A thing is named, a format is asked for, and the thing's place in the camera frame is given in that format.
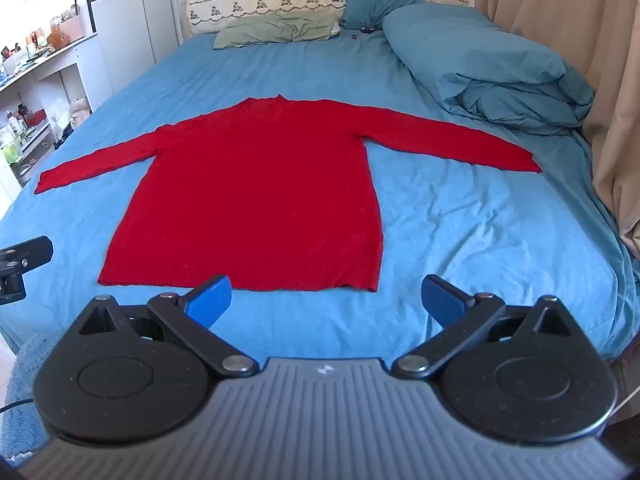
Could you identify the white wardrobe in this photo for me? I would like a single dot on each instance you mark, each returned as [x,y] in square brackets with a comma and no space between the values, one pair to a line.
[135,35]

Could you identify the teal pillow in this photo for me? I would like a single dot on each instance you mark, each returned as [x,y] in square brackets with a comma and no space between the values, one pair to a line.
[372,5]

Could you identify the beige curtain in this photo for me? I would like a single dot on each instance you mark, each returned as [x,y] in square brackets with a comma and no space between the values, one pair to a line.
[575,50]

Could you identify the small white object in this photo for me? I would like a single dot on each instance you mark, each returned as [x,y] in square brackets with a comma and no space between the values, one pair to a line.
[335,33]

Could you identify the blue fluffy rug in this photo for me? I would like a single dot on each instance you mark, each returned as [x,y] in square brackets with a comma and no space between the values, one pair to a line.
[22,400]

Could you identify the white shelf unit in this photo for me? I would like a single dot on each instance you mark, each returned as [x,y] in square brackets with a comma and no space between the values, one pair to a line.
[55,80]

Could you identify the blue bed sheet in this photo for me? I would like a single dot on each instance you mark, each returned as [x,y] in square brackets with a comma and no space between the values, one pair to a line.
[450,230]

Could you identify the orange jar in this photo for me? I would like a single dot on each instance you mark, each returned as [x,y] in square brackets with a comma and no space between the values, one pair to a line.
[60,36]

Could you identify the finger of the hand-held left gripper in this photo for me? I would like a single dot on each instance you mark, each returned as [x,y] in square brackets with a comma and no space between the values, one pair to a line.
[30,254]

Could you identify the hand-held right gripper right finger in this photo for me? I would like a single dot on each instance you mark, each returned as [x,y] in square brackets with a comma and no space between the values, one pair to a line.
[442,302]

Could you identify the green pillow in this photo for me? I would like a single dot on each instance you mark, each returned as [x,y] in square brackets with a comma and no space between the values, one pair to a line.
[272,29]

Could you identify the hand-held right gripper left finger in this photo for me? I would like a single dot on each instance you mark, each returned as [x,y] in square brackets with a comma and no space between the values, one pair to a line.
[212,301]

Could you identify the light blue pillow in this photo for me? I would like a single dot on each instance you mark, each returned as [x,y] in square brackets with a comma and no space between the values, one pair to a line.
[480,65]

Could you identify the red towel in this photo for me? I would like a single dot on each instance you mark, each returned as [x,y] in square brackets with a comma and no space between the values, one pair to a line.
[260,190]

